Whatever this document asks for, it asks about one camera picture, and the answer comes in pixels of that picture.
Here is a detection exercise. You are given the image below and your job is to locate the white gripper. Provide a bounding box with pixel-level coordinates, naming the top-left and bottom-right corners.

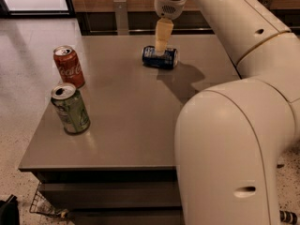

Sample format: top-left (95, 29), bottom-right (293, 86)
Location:
top-left (154, 0), bottom-right (187, 53)

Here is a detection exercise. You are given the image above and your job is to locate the blue pepsi can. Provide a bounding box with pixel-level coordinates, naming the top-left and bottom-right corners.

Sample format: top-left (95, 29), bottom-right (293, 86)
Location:
top-left (142, 46), bottom-right (178, 69)

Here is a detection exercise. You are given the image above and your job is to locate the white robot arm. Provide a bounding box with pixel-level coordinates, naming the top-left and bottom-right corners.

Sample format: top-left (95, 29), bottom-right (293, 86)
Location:
top-left (155, 0), bottom-right (300, 225)

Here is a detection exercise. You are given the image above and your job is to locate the red coca-cola can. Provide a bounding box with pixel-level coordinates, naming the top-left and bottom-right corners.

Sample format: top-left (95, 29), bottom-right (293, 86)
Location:
top-left (53, 45), bottom-right (85, 88)

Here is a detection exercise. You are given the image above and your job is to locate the green soda can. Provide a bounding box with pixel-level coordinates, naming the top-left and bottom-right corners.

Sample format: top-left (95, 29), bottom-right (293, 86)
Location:
top-left (51, 82), bottom-right (90, 134)

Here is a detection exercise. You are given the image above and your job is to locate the grey drawer cabinet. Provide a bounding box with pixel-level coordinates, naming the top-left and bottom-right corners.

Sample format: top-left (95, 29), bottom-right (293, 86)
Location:
top-left (19, 35), bottom-right (236, 225)

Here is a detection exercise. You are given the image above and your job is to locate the black and white patterned stick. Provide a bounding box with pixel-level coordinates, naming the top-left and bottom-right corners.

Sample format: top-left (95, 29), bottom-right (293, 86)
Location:
top-left (279, 210), bottom-right (298, 225)

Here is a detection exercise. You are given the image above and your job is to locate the black bag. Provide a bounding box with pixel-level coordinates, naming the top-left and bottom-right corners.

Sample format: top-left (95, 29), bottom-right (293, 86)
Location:
top-left (0, 195), bottom-right (20, 225)

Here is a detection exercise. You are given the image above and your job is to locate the left metal bracket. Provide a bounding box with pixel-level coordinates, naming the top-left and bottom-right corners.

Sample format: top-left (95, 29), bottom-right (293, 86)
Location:
top-left (113, 0), bottom-right (129, 36)

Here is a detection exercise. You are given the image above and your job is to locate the metal bracket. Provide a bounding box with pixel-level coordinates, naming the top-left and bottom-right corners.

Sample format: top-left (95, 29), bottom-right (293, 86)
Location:
top-left (259, 0), bottom-right (274, 9)
top-left (113, 0), bottom-right (129, 36)

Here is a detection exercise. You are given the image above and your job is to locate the metal rail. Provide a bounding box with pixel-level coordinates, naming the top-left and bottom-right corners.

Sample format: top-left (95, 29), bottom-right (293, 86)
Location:
top-left (88, 28), bottom-right (214, 36)

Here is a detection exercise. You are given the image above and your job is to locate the right metal bracket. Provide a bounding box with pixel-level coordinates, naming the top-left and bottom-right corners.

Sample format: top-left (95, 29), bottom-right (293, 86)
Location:
top-left (259, 0), bottom-right (274, 9)

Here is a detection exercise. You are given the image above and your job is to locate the wire basket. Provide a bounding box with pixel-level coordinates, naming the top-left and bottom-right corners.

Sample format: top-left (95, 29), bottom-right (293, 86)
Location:
top-left (29, 184), bottom-right (68, 219)

